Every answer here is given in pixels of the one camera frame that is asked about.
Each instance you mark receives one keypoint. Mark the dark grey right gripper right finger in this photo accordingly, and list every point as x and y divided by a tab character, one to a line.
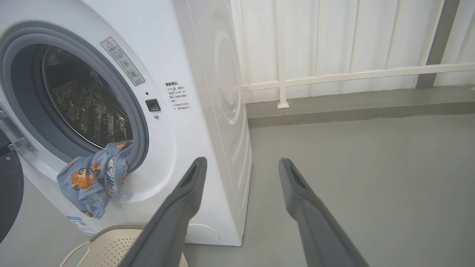
319	226

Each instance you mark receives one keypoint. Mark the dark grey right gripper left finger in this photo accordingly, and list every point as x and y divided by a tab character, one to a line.
167	226

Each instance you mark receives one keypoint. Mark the blue clothes with orange print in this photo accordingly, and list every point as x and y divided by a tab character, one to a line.
87	181

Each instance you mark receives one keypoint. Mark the cream perforated laundry basket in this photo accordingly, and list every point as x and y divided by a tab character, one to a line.
111	246

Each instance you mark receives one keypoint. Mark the white front-load washing machine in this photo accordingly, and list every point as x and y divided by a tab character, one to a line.
193	122

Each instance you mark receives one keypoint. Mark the grey rubber door seal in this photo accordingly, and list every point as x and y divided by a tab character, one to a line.
139	122

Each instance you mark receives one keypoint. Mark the black door latch socket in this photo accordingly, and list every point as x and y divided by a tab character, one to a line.
152	105

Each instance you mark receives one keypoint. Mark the metal door hinge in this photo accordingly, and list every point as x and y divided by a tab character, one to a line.
15	137

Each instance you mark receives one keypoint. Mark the round white filter cover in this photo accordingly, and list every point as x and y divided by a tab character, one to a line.
204	234

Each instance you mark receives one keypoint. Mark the blue energy label sticker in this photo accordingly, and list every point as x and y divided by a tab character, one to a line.
79	224

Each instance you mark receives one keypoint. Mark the white metal railing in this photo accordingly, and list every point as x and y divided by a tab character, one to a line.
334	78

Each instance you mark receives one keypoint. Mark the grey warning label sticker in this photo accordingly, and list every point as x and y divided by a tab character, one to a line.
123	61

